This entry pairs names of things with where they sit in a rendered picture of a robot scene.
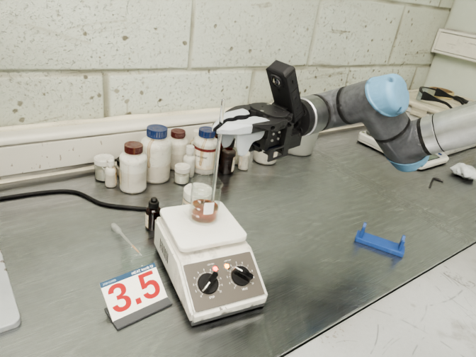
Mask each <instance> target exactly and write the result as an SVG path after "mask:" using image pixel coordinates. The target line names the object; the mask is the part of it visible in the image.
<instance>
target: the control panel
mask: <svg viewBox="0 0 476 357"><path fill-rule="evenodd" d="M225 264H229V268H225ZM214 266H216V267H217V271H214V270H213V267H214ZM235 266H244V267H245V268H247V269H248V270H249V272H250V273H252V274H253V276H254V277H253V278H252V279H251V280H250V281H249V283H248V284H247V285H244V286H239V285H237V284H235V283H234V281H233V280H232V277H231V273H232V270H233V268H234V267H235ZM183 269H184V272H185V275H186V280H187V283H188V287H189V290H190V294H191V298H192V301H193V306H194V309H195V312H202V311H204V310H209V309H212V308H215V307H220V306H223V305H228V304H230V303H233V302H239V301H241V300H246V299H249V298H254V297H256V296H260V295H263V294H265V292H264V289H263V286H262V284H261V281H260V278H259V275H258V273H257V270H256V267H255V264H254V261H253V259H252V256H251V253H250V251H248V252H244V253H240V254H235V255H231V256H224V257H220V258H217V259H211V260H207V261H201V262H197V263H190V264H186V265H184V266H183ZM213 272H217V273H218V277H217V280H218V283H219V285H218V289H217V290H216V291H215V292H214V293H213V294H209V295H208V294H205V293H202V292H201V291H200V289H199V287H198V279H199V278H200V276H201V275H203V274H204V273H211V274H212V273H213Z"/></svg>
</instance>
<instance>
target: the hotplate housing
mask: <svg viewBox="0 0 476 357"><path fill-rule="evenodd" d="M154 244H155V247H156V249H157V251H158V253H159V256H160V258H161V260H162V262H163V265H164V267H165V269H166V272H167V273H168V275H169V277H170V280H171V282H172V284H173V286H174V289H175V291H176V293H177V295H178V298H179V300H180V301H181V304H182V306H183V308H184V310H185V312H186V315H187V317H188V319H189V322H190V323H191V326H195V325H197V324H202V323H205V322H209V321H212V320H215V319H219V318H222V317H226V316H230V315H234V314H236V313H240V312H244V311H247V310H251V309H254V308H257V307H262V306H264V303H265V302H266V299H267V296H268V293H267V292H266V288H265V285H264V282H263V280H262V277H261V274H260V271H259V268H258V266H257V263H256V259H255V258H254V254H253V251H252V249H251V247H250V246H249V245H248V243H247V242H246V240H245V241H243V242H237V243H233V244H227V245H222V246H216V247H212V248H208V249H201V250H197V251H190V252H181V251H179V250H178V249H177V247H176V245H175V243H174V241H173V239H172V237H171V235H170V234H169V231H168V229H167V228H166V225H165V224H164V222H163V220H162V218H161V217H157V219H156V220H155V227H154ZM248 251H250V253H251V256H252V259H253V261H254V264H255V267H256V270H257V273H258V275H259V278H260V281H261V284H262V286H263V290H264V292H265V294H263V295H260V296H256V297H252V298H249V299H246V300H241V301H239V302H233V303H230V304H228V305H223V306H220V307H215V308H212V309H209V310H204V311H202V312H196V311H195V309H194V306H193V301H192V298H191V294H190V290H189V287H188V283H187V280H186V275H185V272H184V269H183V266H184V265H186V264H193V263H197V262H201V261H207V260H211V259H217V258H220V257H224V256H231V255H235V254H240V253H244V252H248Z"/></svg>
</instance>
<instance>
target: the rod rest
mask: <svg viewBox="0 0 476 357"><path fill-rule="evenodd" d="M366 224H367V222H364V223H363V227H362V230H361V231H360V230H358V231H357V233H356V238H355V241H356V242H359V243H361V244H364V245H367V246H370V247H373V248H375V249H379V250H381V251H385V252H387V253H389V254H393V255H395V256H399V257H403V256H404V249H405V246H404V243H405V237H406V236H405V235H402V238H401V240H400V243H399V244H398V243H395V242H391V241H389V240H386V239H383V238H381V237H377V236H375V235H372V234H368V233H366V232H364V231H365V228H366Z"/></svg>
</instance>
